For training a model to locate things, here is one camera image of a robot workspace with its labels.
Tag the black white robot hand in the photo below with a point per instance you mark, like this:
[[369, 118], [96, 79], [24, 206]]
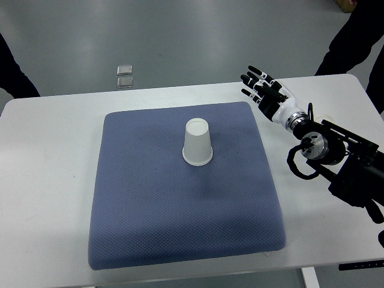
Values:
[[273, 99]]

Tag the white paper cup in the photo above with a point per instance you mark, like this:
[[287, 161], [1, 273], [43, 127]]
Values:
[[197, 149], [320, 118]]

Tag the white paper cup on mat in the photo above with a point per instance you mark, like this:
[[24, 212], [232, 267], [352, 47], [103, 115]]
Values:
[[197, 149]]

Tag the person in black right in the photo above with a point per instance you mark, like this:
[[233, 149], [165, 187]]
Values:
[[352, 45]]

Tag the person in black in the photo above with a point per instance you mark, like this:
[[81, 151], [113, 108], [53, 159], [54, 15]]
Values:
[[352, 45], [13, 80]]

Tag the brown cardboard box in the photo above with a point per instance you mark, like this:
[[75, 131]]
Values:
[[347, 6]]

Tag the lower silver floor socket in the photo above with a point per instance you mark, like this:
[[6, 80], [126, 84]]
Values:
[[124, 82]]

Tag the silver floor socket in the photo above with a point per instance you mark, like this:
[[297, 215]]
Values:
[[124, 82], [124, 69]]

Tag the upper silver floor socket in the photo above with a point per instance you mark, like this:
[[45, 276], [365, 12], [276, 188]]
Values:
[[124, 69]]

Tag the blue textured cushion mat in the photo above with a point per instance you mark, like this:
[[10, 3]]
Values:
[[150, 206]]

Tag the white table leg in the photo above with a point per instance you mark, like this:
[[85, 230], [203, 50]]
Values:
[[310, 278]]

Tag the black table control panel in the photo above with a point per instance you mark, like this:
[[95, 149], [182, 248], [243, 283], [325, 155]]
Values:
[[361, 265]]

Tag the person in black left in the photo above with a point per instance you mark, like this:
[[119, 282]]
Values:
[[13, 80]]

